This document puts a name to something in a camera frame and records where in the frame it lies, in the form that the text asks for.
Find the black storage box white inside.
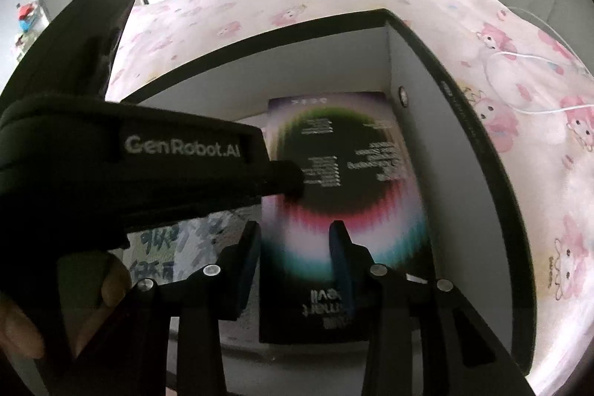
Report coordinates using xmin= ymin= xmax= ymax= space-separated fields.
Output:
xmin=107 ymin=9 xmax=539 ymax=396

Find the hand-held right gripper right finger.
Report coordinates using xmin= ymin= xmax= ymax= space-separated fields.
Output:
xmin=329 ymin=220 xmax=534 ymax=396

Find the person's left hand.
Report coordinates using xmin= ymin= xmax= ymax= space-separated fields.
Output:
xmin=0 ymin=254 xmax=133 ymax=380

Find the black box rainbow ring print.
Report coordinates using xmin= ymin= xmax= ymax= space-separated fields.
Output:
xmin=257 ymin=91 xmax=439 ymax=346

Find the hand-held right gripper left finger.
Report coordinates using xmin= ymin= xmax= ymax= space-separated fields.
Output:
xmin=60 ymin=220 xmax=263 ymax=396

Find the white cable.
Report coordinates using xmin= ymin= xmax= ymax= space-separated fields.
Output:
xmin=485 ymin=6 xmax=594 ymax=116

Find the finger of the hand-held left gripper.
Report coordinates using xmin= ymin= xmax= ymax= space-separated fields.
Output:
xmin=270 ymin=161 xmax=306 ymax=198

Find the white packet with black print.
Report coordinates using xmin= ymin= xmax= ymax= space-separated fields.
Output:
xmin=109 ymin=208 xmax=263 ymax=343

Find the white shelf with toys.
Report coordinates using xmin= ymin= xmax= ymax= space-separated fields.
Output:
xmin=12 ymin=1 xmax=45 ymax=58

